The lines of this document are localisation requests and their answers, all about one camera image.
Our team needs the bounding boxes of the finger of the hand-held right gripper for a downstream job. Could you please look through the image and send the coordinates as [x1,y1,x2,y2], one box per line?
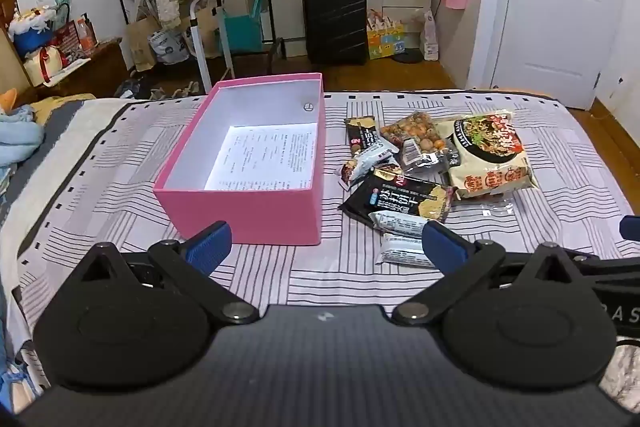
[619,215,640,242]
[565,251,640,280]

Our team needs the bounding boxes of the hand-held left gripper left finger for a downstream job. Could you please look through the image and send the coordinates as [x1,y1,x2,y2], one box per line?
[82,221,261,325]

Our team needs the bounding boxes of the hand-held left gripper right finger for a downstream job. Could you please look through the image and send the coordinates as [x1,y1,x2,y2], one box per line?
[391,221,598,327]

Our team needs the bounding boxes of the pink cardboard box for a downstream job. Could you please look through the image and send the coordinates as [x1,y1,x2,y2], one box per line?
[152,73,327,247]

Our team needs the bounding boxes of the black cracker packet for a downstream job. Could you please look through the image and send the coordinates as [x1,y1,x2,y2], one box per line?
[338,167,457,224]

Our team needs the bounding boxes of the beige instant noodle bag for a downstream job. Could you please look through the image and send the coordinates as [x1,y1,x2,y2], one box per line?
[437,109,540,200]

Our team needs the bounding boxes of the clear bag of coated peanuts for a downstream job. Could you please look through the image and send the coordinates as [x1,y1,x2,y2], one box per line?
[380,111,451,175]

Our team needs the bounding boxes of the grey mottled cloth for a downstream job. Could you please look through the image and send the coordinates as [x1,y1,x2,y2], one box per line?
[597,339,640,413]

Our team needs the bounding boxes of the clear plastic wrapper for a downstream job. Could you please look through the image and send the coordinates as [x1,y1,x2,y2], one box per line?
[470,196,516,218]

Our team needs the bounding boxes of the dark brown snack bar packet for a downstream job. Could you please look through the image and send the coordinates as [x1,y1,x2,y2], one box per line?
[344,116,381,158]

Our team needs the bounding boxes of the dark shoes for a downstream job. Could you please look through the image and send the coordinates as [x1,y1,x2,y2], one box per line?
[114,77,151,100]

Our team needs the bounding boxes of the white patterned bag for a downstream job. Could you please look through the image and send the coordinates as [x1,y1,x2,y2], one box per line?
[147,28,191,65]

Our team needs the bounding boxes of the white plastic bag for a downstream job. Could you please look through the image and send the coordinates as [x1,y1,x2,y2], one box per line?
[420,9,441,62]

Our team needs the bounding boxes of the wooden nightstand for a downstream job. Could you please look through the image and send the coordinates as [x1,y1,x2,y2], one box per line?
[20,38,126,100]

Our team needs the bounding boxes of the colourful yellow carton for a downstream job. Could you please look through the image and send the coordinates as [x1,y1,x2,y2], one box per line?
[366,9,422,60]

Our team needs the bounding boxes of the yellow pillow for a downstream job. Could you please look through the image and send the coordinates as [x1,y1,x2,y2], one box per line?
[30,93,96,122]

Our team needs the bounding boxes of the brown paper bag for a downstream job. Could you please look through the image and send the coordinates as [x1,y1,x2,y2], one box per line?
[124,14,163,72]

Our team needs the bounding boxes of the teal bag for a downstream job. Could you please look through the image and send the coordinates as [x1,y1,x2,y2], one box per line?
[218,0,263,54]

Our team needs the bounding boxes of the light blue cloth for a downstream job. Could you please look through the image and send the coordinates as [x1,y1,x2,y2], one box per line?
[0,104,46,188]

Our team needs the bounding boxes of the white door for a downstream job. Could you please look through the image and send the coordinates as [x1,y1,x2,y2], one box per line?
[467,0,628,110]

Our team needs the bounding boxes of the orange bottle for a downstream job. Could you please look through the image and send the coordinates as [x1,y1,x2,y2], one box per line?
[75,18,98,55]

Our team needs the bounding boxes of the white bag with red ribbon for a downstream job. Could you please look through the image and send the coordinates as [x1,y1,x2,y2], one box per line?
[22,46,71,88]

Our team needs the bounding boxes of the red patterned box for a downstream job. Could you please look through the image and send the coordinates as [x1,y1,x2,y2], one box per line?
[52,22,83,62]

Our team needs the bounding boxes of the black suitcase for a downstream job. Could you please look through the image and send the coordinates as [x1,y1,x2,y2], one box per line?
[301,0,369,66]

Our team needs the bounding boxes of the blue and white gift basket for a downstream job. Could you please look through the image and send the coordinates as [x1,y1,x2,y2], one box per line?
[7,7,56,58]

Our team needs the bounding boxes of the wooden headboard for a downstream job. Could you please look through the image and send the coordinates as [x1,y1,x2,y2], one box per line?
[0,0,31,95]

